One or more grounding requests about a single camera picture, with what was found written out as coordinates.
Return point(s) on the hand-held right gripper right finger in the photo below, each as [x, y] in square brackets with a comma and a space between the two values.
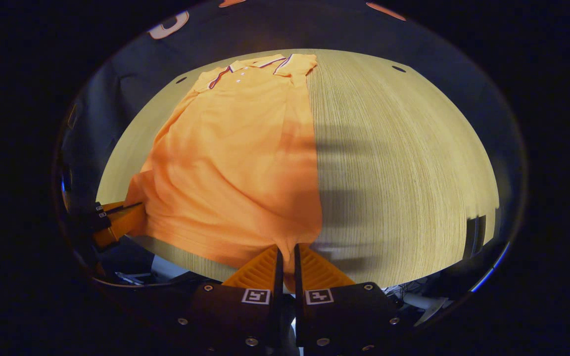
[297, 287]

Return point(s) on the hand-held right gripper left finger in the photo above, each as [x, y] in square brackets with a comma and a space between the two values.
[279, 287]

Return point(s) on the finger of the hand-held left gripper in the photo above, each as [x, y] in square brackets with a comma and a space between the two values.
[124, 222]

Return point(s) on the orange T-shirt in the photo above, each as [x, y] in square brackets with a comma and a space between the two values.
[235, 158]

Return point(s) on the dark upright panel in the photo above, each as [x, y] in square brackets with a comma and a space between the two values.
[475, 237]

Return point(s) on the black backdrop cloth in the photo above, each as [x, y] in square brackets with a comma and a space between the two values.
[339, 29]

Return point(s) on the white table frame part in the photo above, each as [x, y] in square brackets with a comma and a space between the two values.
[423, 300]
[168, 269]

